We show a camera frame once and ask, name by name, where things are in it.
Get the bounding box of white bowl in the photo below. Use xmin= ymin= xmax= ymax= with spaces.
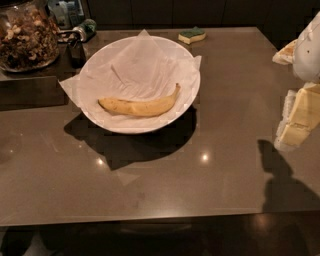
xmin=77 ymin=35 xmax=201 ymax=135

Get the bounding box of glass jar of nuts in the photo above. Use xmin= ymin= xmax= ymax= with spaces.
xmin=0 ymin=0 xmax=59 ymax=72

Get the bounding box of small black object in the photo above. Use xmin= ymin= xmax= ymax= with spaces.
xmin=67 ymin=40 xmax=86 ymax=68

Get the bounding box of dark tray block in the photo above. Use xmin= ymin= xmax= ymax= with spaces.
xmin=0 ymin=76 xmax=68 ymax=111

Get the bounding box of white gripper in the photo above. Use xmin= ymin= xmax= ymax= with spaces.
xmin=272 ymin=12 xmax=320 ymax=151

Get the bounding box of green yellow sponge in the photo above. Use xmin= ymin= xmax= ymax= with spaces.
xmin=178 ymin=27 xmax=206 ymax=45

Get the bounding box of white paper liner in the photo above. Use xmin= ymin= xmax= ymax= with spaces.
xmin=59 ymin=29 xmax=203 ymax=131

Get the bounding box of yellow banana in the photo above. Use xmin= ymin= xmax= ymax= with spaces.
xmin=98 ymin=84 xmax=181 ymax=117

